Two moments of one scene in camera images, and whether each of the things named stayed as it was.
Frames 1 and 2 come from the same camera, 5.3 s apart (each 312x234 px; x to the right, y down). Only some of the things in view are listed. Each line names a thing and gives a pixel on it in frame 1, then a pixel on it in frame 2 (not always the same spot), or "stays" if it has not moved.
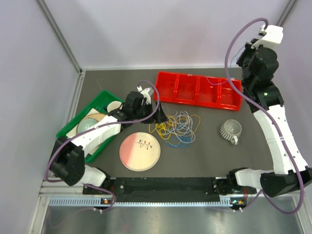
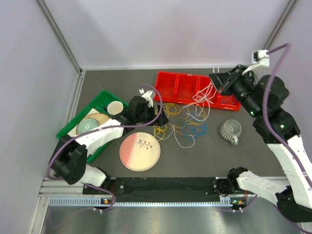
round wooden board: x=98 y=116 stays
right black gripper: x=247 y=49 -> x=229 y=79
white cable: x=183 y=128 -> x=203 y=96
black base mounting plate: x=165 y=190 stays
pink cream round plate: x=140 y=151 stays
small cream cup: x=113 y=105 stays
